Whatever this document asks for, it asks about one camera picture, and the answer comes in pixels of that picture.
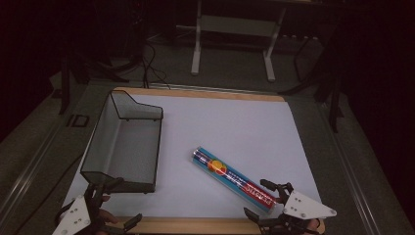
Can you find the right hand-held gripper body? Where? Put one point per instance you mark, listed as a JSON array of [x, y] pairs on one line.
[[305, 209]]

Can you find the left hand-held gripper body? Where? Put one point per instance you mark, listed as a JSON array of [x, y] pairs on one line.
[[75, 215]]

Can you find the blue and red striped tube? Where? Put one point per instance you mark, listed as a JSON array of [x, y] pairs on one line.
[[233, 179]]

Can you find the clear plastic bin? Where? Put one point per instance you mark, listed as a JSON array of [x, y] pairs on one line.
[[129, 147]]

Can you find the person's right hand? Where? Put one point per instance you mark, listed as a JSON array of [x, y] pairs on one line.
[[313, 224]]

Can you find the person's left hand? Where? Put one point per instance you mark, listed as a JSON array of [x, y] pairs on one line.
[[109, 217]]

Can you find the white table sheet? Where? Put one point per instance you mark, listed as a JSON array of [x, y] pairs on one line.
[[228, 124]]

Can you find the black stand legs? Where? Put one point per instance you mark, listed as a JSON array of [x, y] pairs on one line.
[[88, 70], [326, 81]]

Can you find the white metal stand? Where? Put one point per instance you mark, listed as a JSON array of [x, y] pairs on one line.
[[235, 26]]

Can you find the metal rail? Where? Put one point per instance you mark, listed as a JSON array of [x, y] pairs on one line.
[[29, 169], [350, 169]]

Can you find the black rectangular frame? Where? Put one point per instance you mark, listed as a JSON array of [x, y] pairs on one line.
[[78, 120]]

